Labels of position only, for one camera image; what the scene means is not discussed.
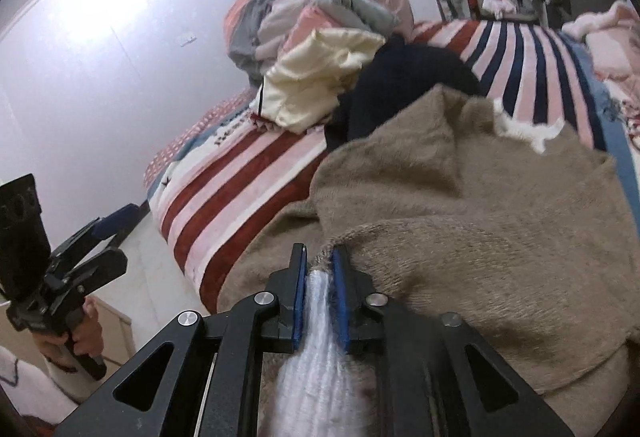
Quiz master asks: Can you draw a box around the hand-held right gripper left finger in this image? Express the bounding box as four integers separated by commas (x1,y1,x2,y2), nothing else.
52,243,308,437

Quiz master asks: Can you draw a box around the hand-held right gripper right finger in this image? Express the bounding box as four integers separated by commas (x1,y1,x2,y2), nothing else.
331,244,576,437

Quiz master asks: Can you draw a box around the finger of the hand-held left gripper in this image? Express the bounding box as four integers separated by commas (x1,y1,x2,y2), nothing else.
62,247,129,300
52,203,142,264

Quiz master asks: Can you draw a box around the brown fuzzy sweater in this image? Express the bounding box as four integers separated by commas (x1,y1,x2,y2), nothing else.
217,84,632,437

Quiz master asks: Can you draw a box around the person's left hand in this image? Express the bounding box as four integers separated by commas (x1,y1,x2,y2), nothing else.
36,296,106,374

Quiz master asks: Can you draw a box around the white cloth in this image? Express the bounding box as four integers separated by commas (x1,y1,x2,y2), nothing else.
0,344,78,420

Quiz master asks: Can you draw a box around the red patterned bed sheet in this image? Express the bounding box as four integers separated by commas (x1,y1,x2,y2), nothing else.
144,87,262,192

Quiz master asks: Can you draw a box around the red white striped blanket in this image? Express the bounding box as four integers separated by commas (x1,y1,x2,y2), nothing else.
145,19,617,314

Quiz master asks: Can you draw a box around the cream satin garment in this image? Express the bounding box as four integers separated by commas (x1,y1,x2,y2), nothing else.
252,28,388,134

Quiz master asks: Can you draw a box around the dark navy garment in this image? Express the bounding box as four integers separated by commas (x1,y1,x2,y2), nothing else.
325,37,483,152

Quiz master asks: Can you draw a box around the light grey cloth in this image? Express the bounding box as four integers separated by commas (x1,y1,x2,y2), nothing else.
309,0,401,38

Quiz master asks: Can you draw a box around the blue denim cloth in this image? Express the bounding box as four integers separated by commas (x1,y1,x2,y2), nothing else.
562,34,640,240

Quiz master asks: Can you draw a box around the pale pink fluffy cloth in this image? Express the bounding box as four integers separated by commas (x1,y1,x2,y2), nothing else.
560,0,640,84

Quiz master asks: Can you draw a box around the black chair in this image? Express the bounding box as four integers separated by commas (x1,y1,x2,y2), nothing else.
529,0,627,32

